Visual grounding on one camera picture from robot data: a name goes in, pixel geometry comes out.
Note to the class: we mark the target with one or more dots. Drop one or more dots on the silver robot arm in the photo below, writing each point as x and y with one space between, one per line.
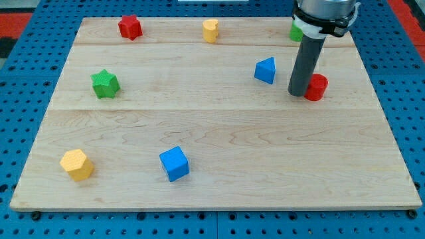
326 9

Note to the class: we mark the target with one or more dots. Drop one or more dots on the wooden board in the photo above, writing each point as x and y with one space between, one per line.
251 146

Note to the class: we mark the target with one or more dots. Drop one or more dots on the blue cube block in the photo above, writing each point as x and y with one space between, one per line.
174 163

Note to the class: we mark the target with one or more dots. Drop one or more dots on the blue triangular prism block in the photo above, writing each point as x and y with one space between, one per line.
265 70

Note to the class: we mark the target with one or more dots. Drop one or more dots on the red cylinder block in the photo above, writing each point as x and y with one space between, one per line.
316 87

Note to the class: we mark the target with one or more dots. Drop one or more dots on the green star block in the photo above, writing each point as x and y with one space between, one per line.
105 84

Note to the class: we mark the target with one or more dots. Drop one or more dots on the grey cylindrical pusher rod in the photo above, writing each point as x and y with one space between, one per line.
304 66

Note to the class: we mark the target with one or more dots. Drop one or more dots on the red star block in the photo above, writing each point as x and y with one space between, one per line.
130 27

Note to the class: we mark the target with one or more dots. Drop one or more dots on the yellow hexagon block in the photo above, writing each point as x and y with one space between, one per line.
77 164

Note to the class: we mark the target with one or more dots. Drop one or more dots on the white rod mount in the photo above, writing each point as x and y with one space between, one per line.
320 28

